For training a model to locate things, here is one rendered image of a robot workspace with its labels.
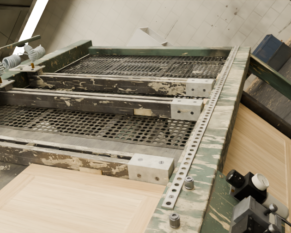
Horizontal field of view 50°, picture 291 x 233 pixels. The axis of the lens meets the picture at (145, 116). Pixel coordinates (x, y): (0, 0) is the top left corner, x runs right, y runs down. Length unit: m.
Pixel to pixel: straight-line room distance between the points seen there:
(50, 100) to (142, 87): 0.46
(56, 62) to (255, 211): 1.76
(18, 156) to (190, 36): 5.15
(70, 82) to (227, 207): 1.21
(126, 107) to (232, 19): 4.77
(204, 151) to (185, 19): 5.14
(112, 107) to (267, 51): 3.84
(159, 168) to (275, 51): 4.26
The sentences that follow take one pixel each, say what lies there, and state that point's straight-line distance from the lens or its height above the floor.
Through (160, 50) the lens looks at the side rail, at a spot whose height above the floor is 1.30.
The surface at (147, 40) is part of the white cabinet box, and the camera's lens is 4.75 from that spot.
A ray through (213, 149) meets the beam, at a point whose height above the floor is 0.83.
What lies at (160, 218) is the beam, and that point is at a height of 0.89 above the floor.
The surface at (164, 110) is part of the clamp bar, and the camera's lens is 1.31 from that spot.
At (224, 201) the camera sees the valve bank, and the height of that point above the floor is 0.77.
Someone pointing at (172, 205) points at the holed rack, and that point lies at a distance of 0.79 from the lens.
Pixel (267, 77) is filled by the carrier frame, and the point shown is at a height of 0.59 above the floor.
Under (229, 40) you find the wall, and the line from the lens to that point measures 6.00.
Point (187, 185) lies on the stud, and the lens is 0.84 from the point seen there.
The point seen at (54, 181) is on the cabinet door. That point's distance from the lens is 1.02.
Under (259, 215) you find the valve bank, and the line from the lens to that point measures 0.75.
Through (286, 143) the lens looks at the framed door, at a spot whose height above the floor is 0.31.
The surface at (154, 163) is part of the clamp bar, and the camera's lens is 0.91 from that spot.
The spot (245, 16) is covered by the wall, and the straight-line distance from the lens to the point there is 5.99.
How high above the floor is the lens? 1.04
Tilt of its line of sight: 2 degrees up
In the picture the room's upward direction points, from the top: 54 degrees counter-clockwise
